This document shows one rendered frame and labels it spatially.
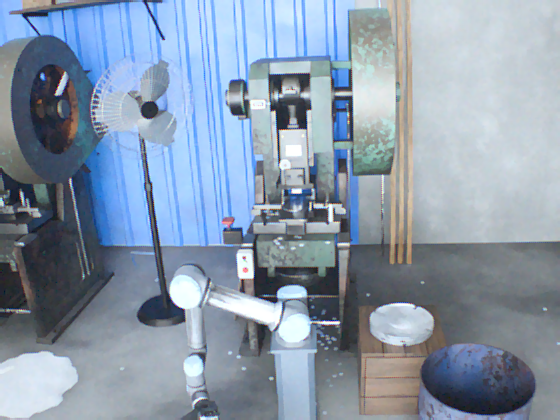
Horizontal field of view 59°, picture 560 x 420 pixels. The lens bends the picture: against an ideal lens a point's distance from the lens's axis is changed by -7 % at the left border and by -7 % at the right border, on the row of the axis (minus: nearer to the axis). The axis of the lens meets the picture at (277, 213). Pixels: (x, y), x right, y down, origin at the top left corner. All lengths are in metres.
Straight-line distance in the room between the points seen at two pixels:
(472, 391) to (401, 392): 0.33
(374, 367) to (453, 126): 2.14
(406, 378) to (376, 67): 1.34
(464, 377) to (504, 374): 0.17
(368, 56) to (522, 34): 1.91
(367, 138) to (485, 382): 1.13
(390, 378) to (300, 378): 0.41
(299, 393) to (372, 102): 1.26
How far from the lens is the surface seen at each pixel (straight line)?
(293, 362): 2.21
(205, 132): 3.96
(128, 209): 4.33
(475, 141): 4.02
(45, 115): 3.05
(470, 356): 2.22
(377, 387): 2.42
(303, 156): 2.64
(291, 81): 2.60
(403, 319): 2.46
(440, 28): 3.86
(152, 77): 2.86
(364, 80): 2.26
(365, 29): 2.38
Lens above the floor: 1.69
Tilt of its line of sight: 20 degrees down
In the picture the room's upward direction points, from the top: 3 degrees counter-clockwise
